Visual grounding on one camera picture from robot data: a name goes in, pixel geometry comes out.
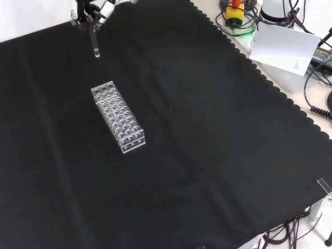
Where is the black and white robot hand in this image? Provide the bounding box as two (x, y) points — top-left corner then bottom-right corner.
(71, 0), (116, 31)

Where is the clear glass test tube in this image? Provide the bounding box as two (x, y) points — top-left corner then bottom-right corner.
(89, 22), (101, 58)

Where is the clear plastic test tube rack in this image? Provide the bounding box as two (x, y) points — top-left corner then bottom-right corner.
(90, 80), (147, 155)

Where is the yellow stop button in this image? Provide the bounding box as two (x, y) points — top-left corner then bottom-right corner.
(225, 0), (245, 27)

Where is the black bench cloth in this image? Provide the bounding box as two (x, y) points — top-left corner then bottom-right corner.
(0, 0), (332, 249)

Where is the white paper board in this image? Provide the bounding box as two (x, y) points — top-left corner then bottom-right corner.
(249, 24), (322, 77)

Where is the black power adapter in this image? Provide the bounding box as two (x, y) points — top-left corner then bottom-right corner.
(310, 47), (332, 66)

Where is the black coiled cable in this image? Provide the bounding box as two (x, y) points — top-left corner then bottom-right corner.
(309, 105), (332, 119)

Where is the black cable tangle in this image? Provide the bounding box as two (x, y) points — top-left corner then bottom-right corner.
(266, 216), (332, 246)

